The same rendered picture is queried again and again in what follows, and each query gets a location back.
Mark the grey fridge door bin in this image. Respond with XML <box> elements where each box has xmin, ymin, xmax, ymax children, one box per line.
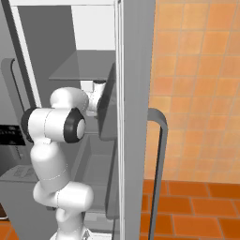
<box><xmin>96</xmin><ymin>61</ymin><xmax>122</xmax><ymax>142</ymax></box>

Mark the grey fridge drawer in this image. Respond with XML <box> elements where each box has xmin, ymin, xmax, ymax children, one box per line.
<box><xmin>70</xmin><ymin>134</ymin><xmax>120</xmax><ymax>220</ymax></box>

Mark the grey glass fridge shelf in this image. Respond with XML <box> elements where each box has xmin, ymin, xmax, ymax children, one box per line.
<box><xmin>48</xmin><ymin>50</ymin><xmax>117</xmax><ymax>83</ymax></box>

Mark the grey fridge body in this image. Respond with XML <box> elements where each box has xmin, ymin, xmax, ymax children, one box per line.
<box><xmin>8</xmin><ymin>0</ymin><xmax>122</xmax><ymax>240</ymax></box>

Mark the grey fridge door with dispenser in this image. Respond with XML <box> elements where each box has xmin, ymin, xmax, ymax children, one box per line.
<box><xmin>0</xmin><ymin>0</ymin><xmax>60</xmax><ymax>240</ymax></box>

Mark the grey fridge door handle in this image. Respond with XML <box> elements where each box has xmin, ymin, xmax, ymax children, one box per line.
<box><xmin>146</xmin><ymin>107</ymin><xmax>170</xmax><ymax>240</ymax></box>
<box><xmin>0</xmin><ymin>57</ymin><xmax>28</xmax><ymax>127</ymax></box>

